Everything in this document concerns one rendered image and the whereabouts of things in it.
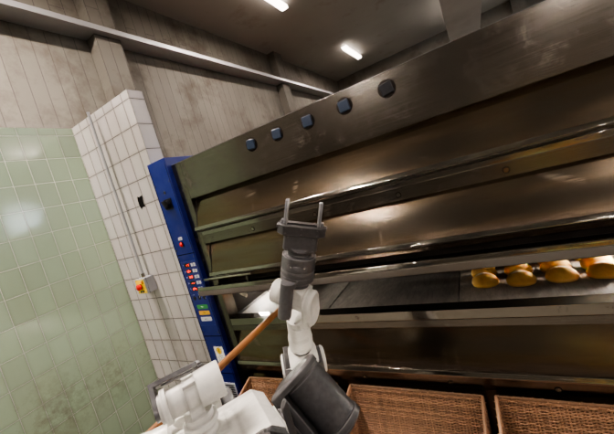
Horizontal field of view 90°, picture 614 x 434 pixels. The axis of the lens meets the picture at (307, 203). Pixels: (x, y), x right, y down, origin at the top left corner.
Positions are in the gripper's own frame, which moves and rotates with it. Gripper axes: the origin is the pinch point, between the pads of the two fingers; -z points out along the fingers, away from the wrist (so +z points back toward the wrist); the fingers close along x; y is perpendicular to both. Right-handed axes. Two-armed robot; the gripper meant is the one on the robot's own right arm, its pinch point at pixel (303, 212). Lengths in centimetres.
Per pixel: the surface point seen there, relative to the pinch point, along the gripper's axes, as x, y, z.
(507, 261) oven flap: -62, 14, 12
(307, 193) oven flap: 1, 57, 5
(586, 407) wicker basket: -97, 12, 58
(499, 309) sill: -72, 26, 34
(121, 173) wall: 119, 113, 15
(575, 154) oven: -78, 21, -21
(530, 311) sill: -80, 23, 32
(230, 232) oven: 39, 77, 34
